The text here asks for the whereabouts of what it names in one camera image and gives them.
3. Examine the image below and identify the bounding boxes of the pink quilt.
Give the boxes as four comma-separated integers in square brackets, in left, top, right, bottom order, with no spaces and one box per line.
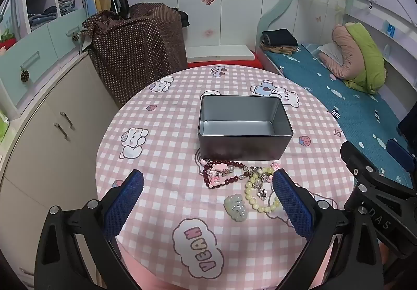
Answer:
[318,24,365,82]

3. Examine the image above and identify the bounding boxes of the grey metal tin box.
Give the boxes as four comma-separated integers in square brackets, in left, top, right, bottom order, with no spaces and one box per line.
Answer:
[198,94,294,161]

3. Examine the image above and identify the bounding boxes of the dark red bead bracelet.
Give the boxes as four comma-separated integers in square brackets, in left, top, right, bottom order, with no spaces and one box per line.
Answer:
[202,160,250,189]

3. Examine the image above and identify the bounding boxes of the yellow-green bead bracelet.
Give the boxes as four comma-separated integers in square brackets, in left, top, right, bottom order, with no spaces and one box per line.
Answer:
[244,166,282,214]

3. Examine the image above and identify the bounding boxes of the metal cabinet handle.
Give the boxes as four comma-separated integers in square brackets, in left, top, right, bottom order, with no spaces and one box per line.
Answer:
[60,112,75,130]
[54,123,70,141]

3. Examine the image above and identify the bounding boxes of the white wardrobe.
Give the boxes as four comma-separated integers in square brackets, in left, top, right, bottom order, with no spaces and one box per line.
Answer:
[135,0,290,59]

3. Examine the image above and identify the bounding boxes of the folded dark blue jeans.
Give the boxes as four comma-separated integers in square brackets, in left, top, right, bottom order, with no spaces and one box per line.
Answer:
[28,6,57,27]

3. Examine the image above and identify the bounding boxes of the white pillow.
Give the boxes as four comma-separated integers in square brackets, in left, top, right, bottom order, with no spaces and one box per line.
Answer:
[317,42,342,64]

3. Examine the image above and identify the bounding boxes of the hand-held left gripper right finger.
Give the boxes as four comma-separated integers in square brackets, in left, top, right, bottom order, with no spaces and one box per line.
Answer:
[272,169,385,290]

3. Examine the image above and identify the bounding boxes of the red strawberry plush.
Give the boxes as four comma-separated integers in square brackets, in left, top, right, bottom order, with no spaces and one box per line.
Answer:
[0,32,15,51]

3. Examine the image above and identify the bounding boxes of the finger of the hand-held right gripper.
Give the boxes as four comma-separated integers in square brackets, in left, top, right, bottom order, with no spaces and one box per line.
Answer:
[386,138,417,184]
[340,141,417,211]

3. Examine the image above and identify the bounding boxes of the blue candy print bedsheet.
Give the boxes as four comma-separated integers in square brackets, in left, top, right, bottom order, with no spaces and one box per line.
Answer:
[262,42,417,189]

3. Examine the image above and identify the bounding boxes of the pale green jade pendant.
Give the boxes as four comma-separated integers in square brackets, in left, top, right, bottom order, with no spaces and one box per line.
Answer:
[224,194,249,221]

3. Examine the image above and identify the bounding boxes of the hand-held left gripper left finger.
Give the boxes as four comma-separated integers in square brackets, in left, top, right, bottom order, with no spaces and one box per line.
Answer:
[34,169,145,290]

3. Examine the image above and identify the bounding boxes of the red stool with white board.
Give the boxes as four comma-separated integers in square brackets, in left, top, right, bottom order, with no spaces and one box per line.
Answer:
[187,52,264,69]

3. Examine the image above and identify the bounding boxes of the folded light blue jeans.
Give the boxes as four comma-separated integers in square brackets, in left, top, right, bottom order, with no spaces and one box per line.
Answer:
[58,0,77,15]

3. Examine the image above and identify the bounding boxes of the beige cabinet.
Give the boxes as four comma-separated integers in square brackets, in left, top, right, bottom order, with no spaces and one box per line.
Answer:
[0,49,121,290]

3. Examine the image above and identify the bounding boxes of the green packet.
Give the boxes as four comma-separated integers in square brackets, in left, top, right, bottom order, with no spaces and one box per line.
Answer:
[0,112,9,144]

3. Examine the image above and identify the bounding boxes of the teal drawer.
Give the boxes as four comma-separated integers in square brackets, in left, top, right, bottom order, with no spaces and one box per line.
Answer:
[0,24,56,108]
[47,10,87,61]

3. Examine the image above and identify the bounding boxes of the black cloth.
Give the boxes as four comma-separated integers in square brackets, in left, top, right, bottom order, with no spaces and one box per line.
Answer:
[173,8,190,29]

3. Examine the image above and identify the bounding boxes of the brown dotted cloth cover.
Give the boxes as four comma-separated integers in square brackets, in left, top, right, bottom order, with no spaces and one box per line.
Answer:
[81,2,189,106]

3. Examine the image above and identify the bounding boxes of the teal white bunk bed frame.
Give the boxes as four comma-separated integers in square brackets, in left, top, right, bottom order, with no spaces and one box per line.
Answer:
[254,0,417,199]

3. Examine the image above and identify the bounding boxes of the green quilt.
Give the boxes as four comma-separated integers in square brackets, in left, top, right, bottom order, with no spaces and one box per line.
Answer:
[345,22,388,95]

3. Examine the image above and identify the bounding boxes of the folded black clothes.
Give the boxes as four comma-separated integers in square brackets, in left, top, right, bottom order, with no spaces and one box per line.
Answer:
[261,28,298,47]

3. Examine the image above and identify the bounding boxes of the black flat object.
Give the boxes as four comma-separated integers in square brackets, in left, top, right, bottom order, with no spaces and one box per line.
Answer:
[397,102,417,147]

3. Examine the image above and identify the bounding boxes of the folded tan clothes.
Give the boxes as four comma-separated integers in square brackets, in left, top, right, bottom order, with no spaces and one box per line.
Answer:
[261,44,300,56]

